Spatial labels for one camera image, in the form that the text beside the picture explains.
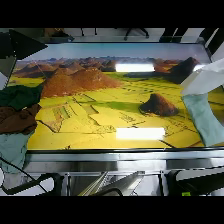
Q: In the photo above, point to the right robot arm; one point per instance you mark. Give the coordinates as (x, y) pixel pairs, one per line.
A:
(200, 181)

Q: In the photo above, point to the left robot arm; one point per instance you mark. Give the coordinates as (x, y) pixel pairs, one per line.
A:
(20, 43)

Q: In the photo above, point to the black office chair base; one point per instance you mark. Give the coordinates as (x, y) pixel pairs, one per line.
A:
(136, 31)

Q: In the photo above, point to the pale green garment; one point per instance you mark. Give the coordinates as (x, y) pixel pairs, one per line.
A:
(203, 116)
(13, 146)

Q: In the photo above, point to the dark green garment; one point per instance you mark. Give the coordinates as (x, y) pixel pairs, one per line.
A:
(20, 96)

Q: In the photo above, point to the silver frame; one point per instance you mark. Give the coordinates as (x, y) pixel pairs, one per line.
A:
(100, 160)

